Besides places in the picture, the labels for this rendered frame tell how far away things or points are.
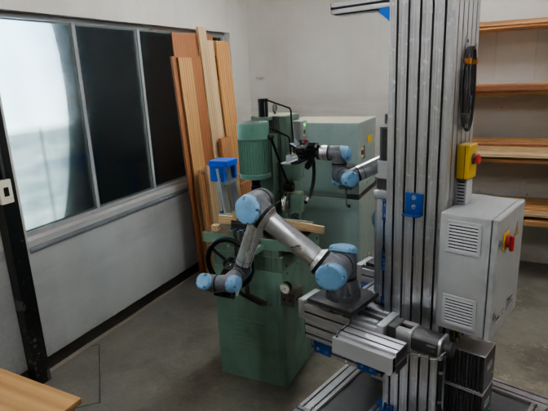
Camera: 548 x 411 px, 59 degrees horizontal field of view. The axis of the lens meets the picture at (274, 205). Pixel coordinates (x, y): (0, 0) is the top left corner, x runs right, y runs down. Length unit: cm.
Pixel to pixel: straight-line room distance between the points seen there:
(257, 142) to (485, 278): 134
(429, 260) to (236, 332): 135
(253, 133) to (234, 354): 132
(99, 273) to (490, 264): 260
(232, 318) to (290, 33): 310
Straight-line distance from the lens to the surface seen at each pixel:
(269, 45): 518
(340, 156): 239
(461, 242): 191
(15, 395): 238
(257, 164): 262
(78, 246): 346
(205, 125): 431
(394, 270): 212
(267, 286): 271
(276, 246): 259
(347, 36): 488
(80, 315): 358
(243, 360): 303
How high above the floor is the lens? 175
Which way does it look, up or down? 15 degrees down
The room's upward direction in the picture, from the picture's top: 3 degrees counter-clockwise
